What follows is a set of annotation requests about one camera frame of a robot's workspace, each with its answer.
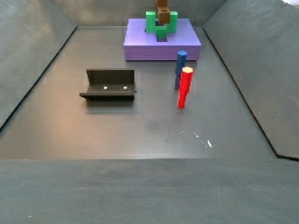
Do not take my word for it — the brown T-shaped block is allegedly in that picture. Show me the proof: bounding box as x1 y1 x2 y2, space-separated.
155 0 171 24

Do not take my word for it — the purple board with slots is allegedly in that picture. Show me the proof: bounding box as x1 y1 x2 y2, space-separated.
125 18 202 61

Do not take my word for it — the red hexagonal peg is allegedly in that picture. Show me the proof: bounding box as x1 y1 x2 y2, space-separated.
178 66 194 109

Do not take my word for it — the blue cylinder peg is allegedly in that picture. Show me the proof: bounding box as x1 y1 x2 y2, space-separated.
174 51 187 89

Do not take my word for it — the green U-shaped block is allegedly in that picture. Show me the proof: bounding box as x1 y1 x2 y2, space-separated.
145 11 178 39

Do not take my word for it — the black angle bracket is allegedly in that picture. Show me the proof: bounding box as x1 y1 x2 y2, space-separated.
79 68 137 99

